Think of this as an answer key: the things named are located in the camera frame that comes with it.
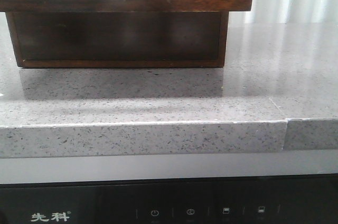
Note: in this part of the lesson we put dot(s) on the dark wooden drawer cabinet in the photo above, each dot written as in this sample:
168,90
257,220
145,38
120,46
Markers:
208,63

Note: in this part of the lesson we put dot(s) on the black built-in appliance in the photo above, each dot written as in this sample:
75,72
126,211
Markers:
254,199

